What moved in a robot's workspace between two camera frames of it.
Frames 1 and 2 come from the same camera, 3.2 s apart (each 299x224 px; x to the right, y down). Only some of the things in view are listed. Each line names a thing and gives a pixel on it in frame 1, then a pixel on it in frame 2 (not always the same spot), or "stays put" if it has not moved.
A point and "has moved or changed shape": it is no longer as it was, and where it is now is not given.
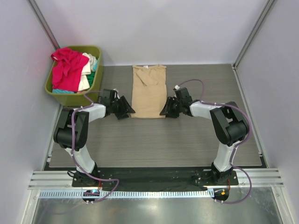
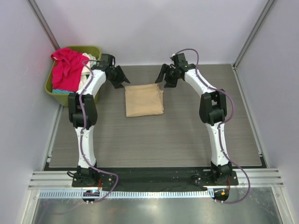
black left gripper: [125, 107] to [122, 77]
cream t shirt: [84, 82] stays put
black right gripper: [167, 110] to [171, 83]
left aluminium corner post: [34, 6] stays put
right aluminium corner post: [267, 6] stays put
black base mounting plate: [155, 178] stays put
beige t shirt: [149, 91] has moved or changed shape
